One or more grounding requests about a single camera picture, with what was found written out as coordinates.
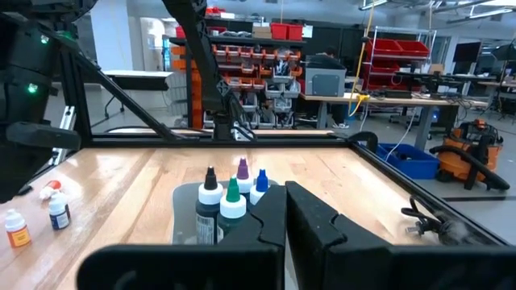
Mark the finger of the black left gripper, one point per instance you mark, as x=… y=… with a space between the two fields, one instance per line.
x=38 y=165
x=12 y=173

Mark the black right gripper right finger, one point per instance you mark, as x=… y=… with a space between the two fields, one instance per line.
x=306 y=225

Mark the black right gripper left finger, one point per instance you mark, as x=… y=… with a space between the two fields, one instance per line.
x=270 y=229

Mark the small red food coloring bottle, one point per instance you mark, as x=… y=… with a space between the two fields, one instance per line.
x=54 y=185

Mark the large green-tipped coloring bottle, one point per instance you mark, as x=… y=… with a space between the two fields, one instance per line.
x=233 y=207

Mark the large blue-tipped coloring bottle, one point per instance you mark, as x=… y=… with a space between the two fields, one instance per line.
x=262 y=180

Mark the small dark blue coloring bottle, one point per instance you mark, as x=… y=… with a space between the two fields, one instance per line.
x=60 y=219

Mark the large black-tipped coloring bottle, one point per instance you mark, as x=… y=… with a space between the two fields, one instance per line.
x=207 y=219

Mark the small orange food coloring bottle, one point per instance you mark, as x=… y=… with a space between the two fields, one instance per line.
x=19 y=237

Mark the large purple-tipped coloring bottle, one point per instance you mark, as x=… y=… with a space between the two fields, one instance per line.
x=242 y=169

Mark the grey plastic bin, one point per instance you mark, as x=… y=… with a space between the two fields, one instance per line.
x=185 y=217

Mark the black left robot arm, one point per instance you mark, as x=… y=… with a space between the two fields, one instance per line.
x=193 y=40

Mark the silver aluminium extrusion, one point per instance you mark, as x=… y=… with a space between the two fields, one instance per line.
x=66 y=121

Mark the white folding table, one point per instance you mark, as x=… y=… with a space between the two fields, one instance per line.
x=137 y=74

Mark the blue storage bin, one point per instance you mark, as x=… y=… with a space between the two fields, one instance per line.
x=419 y=167

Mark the grey boxy machine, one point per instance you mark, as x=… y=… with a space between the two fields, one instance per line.
x=325 y=82

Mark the shelf of orange parts bins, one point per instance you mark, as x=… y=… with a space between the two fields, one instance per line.
x=262 y=72

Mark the wooden workbench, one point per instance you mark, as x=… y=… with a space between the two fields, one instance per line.
x=403 y=100

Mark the orange shop vacuum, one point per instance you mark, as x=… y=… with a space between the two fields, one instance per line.
x=455 y=161

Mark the person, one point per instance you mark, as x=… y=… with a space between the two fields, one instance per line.
x=331 y=51

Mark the red plastic storage bin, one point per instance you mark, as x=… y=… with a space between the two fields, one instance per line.
x=278 y=32
x=295 y=33

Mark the distant robot workstation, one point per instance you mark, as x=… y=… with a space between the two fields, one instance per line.
x=435 y=78

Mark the cardboard box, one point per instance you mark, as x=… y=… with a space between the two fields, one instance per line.
x=262 y=33

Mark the dark monitor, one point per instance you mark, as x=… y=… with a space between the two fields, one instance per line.
x=467 y=52

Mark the black aluminium rig frame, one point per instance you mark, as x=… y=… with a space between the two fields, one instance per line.
x=201 y=142

